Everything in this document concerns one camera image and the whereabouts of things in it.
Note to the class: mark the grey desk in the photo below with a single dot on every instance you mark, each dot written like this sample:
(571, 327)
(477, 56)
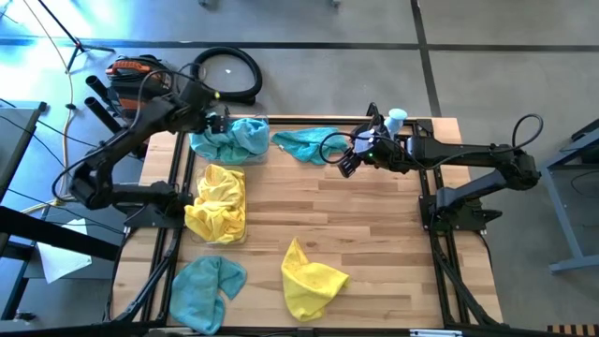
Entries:
(14, 140)

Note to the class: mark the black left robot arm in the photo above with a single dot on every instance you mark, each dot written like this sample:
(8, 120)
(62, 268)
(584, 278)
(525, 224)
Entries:
(117, 147)

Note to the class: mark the black metal stand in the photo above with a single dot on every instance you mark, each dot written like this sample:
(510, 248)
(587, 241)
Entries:
(56, 234)

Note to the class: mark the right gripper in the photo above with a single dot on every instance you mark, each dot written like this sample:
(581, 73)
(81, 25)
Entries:
(372, 145)

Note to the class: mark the white paper sheet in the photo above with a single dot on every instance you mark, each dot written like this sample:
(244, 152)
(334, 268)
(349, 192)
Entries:
(61, 262)

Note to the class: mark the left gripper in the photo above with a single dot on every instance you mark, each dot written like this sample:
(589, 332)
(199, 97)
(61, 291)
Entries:
(203, 100)

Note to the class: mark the black tripod stand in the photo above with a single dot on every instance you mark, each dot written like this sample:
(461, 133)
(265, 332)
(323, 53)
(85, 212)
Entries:
(79, 46)

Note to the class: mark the silver bar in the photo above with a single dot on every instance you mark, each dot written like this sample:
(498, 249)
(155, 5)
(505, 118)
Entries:
(435, 333)

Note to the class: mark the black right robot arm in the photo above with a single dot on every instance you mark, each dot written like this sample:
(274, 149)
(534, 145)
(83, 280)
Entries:
(468, 152)

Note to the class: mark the clear plastic basket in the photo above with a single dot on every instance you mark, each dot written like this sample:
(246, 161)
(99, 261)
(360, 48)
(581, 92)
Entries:
(234, 244)
(252, 163)

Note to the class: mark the orange black shop vacuum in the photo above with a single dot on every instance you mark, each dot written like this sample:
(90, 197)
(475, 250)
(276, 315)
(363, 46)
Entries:
(126, 84)

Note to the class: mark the black vacuum wand tube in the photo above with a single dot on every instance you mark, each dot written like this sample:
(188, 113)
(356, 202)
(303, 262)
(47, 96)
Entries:
(100, 112)
(96, 85)

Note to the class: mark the spray bottle with blue cap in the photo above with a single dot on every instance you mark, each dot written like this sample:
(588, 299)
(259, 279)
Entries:
(395, 119)

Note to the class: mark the black aluminium table frame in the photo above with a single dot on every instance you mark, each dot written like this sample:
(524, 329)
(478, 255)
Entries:
(318, 121)

